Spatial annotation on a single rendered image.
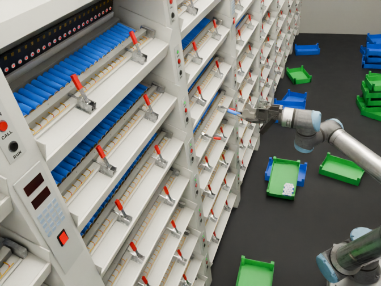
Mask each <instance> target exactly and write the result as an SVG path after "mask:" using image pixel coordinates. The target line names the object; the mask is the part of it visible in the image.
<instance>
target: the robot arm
mask: <svg viewBox="0 0 381 286"><path fill-rule="evenodd" d="M262 102H267V101H261V100H260V102H259V103H258V105H257V108H256V109H255V108H252V107H251V105H250V104H246V106H245V109H244V110H242V111H238V112H240V114H236V115H237V116H238V117H240V118H241V119H243V120H245V121H247V122H250V123H255V124H264V125H262V126H261V127H260V131H259V133H260V134H262V135H263V134H264V133H265V132H267V131H268V129H269V128H270V127H271V126H272V125H273V124H274V123H275V122H276V120H278V124H281V125H282V127H289V128H296V134H295V140H294V146H295V148H296V150H297V151H299V152H301V153H310V152H312V151H313V149H314V146H315V145H318V144H321V143H322V142H325V141H327V142H328V143H329V144H331V145H333V146H334V147H335V148H336V149H338V150H339V151H340V152H341V153H342V154H344V155H345V156H347V157H348V158H349V159H350V160H351V161H353V162H354V163H355V164H356V165H358V166H359V167H360V168H361V169H363V170H364V171H365V172H367V173H368V174H369V175H370V176H372V177H373V178H374V179H375V180H377V181H378V182H379V183H380V184H381V157H380V156H378V155H377V154H376V153H374V152H373V151H372V150H370V149H369V148H367V147H366V146H364V144H362V143H360V142H359V141H358V140H356V139H355V138H354V137H352V136H351V135H350V134H348V133H347V132H345V131H344V127H343V125H342V124H341V122H340V121H339V120H337V119H328V120H326V121H324V122H322V123H321V113H320V112H319V111H314V110H312V111H311V110H302V109H297V108H289V107H285V108H284V109H283V105H278V104H271V102H268V103H262ZM255 116H256V117H255ZM380 259H381V226H379V227H377V228H375V229H374V230H370V229H369V228H363V227H360V228H356V229H353V230H352V232H351V234H350V238H349V239H347V240H345V241H343V242H341V243H339V244H337V245H335V246H333V247H331V248H330V249H328V250H326V251H325V252H323V253H320V254H319V255H318V256H317V257H316V263H317V266H318V268H319V270H320V271H321V273H322V274H323V276H324V277H325V278H326V279H327V280H328V281H329V282H330V283H333V284H334V283H337V282H339V281H341V280H342V279H344V278H346V277H348V278H349V279H351V280H352V281H354V282H356V283H359V284H364V285H369V284H374V283H376V282H377V281H378V280H379V279H380V276H381V267H380V265H379V260H380Z"/></svg>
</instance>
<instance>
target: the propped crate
mask: <svg viewBox="0 0 381 286"><path fill-rule="evenodd" d="M299 167H300V160H297V161H291V160H287V159H279V158H276V157H273V164H272V169H271V173H270V178H269V183H268V189H267V191H266V192H267V195H268V196H274V197H280V198H283V199H289V200H294V198H295V191H296V187H297V180H298V174H299ZM286 183H288V184H289V183H290V184H293V186H294V192H293V194H291V197H290V196H284V195H282V193H283V189H284V185H285V184H286Z"/></svg>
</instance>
